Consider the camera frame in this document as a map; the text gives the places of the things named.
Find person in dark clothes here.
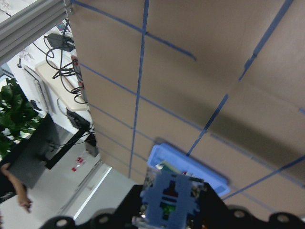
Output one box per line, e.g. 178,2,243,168
0,163,32,213

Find blue plastic tray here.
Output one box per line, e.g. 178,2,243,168
147,143,230,197

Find green relay module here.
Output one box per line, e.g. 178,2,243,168
160,161,182,175

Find white keyboard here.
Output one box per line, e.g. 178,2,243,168
23,65,52,113

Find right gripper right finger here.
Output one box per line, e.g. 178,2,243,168
199,182,305,229

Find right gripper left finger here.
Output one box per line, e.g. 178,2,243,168
40,185,143,229

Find aluminium frame post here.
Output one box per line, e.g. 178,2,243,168
0,0,72,64

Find green potted plant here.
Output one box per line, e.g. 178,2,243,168
0,78,42,159

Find red emergency stop button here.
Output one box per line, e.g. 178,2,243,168
132,168,204,229

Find black power adapter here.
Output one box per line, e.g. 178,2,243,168
46,33,75,52

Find beige plastic tray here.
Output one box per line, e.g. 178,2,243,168
35,62,88,112

